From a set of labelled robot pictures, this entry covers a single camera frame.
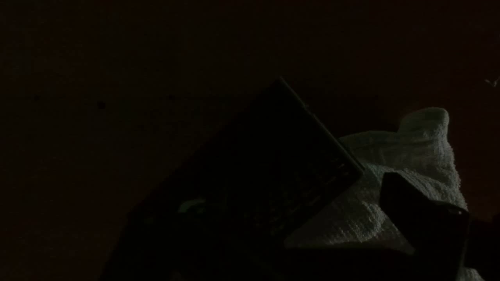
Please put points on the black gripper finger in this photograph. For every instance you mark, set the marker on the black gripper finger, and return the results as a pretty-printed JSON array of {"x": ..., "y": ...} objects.
[{"x": 426, "y": 219}]

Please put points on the white terry towel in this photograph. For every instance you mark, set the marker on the white terry towel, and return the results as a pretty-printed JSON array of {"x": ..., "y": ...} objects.
[{"x": 395, "y": 188}]

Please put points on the black box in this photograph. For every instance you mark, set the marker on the black box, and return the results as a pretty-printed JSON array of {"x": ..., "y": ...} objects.
[{"x": 250, "y": 182}]

